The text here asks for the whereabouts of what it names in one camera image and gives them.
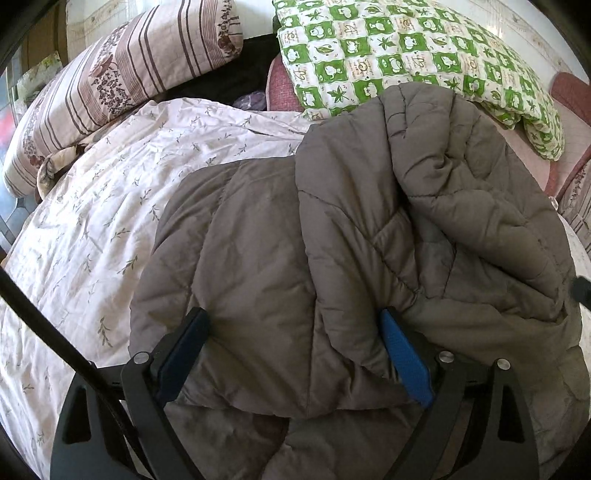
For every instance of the white leaf-print bed sheet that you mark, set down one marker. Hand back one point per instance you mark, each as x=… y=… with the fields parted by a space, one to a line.
x=92 y=207

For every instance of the grey hooded puffer jacket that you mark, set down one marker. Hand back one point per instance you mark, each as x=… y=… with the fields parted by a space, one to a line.
x=369 y=207

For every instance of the pink and red sofa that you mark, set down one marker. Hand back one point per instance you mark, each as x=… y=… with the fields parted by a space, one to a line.
x=279 y=83

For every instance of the striped floral sofa cushion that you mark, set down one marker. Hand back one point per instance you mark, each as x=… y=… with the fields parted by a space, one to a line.
x=579 y=194

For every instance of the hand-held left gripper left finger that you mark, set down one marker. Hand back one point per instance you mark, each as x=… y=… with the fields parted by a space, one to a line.
x=182 y=357

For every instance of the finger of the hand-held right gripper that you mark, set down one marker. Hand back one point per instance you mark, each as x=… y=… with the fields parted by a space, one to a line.
x=582 y=291

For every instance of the patterned plastic bag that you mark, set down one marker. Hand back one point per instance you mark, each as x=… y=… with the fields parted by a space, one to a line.
x=41 y=74

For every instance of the striped floral pillow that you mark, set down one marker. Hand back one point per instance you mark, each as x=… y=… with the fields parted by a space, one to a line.
x=115 y=78

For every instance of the floral patterned cloth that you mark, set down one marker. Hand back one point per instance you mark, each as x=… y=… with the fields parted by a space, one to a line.
x=55 y=164

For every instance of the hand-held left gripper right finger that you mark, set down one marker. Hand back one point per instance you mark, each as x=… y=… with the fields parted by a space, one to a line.
x=406 y=362

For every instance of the green checkered pillow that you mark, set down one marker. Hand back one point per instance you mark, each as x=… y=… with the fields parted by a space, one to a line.
x=369 y=46

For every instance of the dark cloth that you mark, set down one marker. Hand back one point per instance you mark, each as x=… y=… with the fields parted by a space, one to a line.
x=217 y=78

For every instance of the stained glass door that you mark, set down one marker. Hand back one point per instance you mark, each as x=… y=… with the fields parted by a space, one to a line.
x=9 y=124

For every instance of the purple cloth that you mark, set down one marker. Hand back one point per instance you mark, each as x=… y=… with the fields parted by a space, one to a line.
x=251 y=100

